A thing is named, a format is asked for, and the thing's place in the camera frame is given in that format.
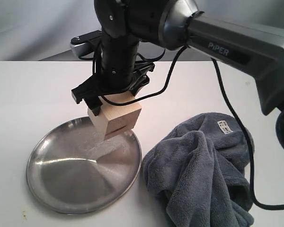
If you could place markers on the round stainless steel plate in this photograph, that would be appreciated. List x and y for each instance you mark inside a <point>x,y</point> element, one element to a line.
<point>73,171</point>

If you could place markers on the grey fleece towel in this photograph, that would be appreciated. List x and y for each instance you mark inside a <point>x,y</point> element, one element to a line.
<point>197,171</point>

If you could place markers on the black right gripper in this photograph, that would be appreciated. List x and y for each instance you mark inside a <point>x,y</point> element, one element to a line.
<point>114,71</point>

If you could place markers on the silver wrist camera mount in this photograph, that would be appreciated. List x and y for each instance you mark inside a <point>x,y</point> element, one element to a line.
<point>85,44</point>

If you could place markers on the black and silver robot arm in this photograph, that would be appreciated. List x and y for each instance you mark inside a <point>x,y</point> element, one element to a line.
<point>171,24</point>

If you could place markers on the white backdrop cloth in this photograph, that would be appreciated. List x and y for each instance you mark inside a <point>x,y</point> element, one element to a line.
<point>34,30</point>

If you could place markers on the light wooden cube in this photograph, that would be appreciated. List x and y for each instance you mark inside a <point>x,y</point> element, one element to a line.
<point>114,120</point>

